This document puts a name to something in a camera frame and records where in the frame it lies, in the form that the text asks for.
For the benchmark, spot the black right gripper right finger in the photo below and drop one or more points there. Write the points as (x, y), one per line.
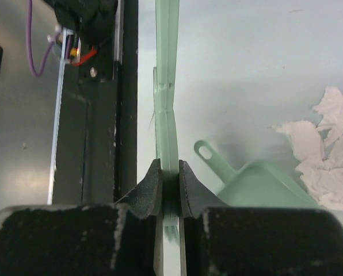
(223, 240)

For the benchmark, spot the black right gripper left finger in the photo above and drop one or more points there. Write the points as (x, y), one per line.
(91, 239)

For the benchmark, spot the green plastic dustpan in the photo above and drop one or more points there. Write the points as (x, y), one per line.
(259, 183)

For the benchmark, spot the green hand brush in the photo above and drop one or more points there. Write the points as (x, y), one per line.
(164, 78)

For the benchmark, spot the white paper scrap middle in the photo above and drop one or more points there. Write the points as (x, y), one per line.
(319, 149)

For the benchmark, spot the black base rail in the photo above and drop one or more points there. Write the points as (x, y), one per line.
(96, 155)

